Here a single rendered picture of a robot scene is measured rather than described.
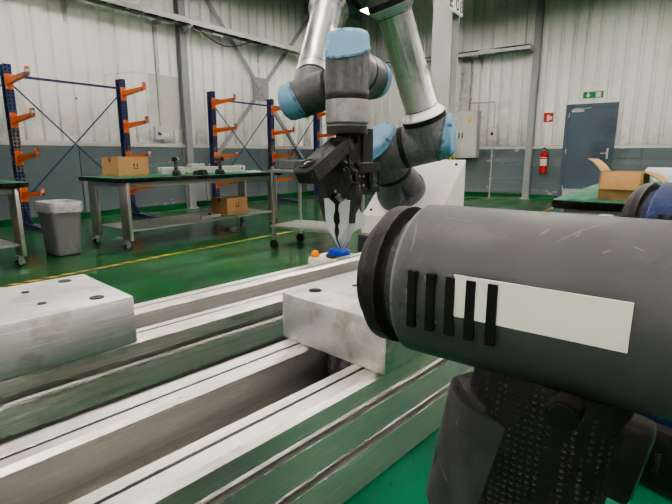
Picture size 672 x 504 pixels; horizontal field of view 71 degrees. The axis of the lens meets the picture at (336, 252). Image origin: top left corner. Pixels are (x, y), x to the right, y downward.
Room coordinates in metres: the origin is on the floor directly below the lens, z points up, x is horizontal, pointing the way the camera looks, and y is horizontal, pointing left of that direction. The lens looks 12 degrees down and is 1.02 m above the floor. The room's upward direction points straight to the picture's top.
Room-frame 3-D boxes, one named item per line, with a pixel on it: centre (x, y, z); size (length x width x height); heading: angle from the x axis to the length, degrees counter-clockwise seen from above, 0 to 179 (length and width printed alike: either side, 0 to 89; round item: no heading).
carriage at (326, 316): (0.40, -0.05, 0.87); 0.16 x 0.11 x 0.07; 137
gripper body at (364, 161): (0.85, -0.02, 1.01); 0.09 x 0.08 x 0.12; 137
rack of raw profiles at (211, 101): (10.43, 1.14, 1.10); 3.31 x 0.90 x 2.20; 144
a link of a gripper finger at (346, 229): (0.83, -0.03, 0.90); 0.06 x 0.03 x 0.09; 137
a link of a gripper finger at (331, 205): (0.85, -0.01, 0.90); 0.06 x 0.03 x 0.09; 137
